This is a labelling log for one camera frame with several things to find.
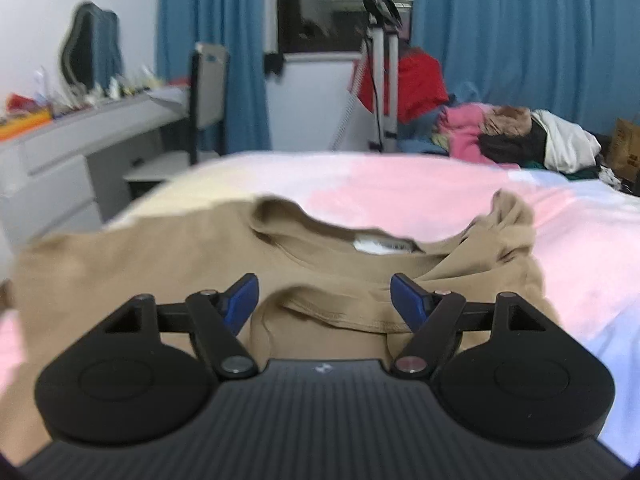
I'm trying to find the white garment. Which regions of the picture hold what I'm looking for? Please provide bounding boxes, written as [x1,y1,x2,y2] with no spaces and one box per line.
[530,110,603,175]

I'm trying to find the black garment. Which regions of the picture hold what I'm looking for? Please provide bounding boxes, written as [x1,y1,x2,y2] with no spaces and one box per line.
[478,123,551,166]

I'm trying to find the pastel tie-dye bed sheet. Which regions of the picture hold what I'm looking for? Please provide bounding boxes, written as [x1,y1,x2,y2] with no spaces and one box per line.
[0,150,640,469]

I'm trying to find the dark backpack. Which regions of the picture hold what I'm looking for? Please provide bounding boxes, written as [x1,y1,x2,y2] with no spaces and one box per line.
[59,2,124,92]

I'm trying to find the brown cardboard box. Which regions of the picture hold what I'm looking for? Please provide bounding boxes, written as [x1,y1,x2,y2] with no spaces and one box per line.
[608,118,640,186]

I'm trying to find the red garment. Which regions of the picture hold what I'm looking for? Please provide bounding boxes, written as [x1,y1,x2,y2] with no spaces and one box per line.
[356,47,450,123]

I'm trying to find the clutter of small desk items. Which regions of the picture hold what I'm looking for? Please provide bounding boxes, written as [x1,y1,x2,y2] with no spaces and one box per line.
[0,62,167,141]

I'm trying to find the black and grey chair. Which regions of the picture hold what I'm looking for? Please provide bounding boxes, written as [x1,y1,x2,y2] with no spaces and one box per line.
[123,42,231,200]

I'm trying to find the tan t-shirt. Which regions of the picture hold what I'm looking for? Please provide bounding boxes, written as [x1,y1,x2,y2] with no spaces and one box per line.
[0,189,562,467]

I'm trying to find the silver tripod stand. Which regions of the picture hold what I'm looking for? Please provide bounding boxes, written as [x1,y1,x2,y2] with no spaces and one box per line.
[358,28,401,153]

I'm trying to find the blue curtain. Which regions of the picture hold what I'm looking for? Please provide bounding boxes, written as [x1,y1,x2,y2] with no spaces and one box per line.
[411,0,640,137]
[156,0,273,153]

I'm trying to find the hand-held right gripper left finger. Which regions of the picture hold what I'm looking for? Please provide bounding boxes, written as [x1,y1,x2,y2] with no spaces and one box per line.
[102,273,260,379]

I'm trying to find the dark window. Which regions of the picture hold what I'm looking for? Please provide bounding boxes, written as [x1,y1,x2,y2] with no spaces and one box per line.
[276,0,417,55]

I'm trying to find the brown garment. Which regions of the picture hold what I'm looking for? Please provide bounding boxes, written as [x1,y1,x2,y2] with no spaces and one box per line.
[479,105,534,137]

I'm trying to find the white desk with drawers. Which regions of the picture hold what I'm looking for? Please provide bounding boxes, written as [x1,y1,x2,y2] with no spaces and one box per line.
[0,85,193,282]

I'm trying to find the pink garment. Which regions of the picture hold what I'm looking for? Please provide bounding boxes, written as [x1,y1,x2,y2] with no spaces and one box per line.
[438,102,522,170]

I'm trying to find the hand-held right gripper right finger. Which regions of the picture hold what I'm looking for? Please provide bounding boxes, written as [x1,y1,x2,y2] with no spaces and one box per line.
[389,272,548,380]

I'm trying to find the black ring light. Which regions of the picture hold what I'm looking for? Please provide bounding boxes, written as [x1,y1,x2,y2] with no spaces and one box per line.
[351,0,404,32]

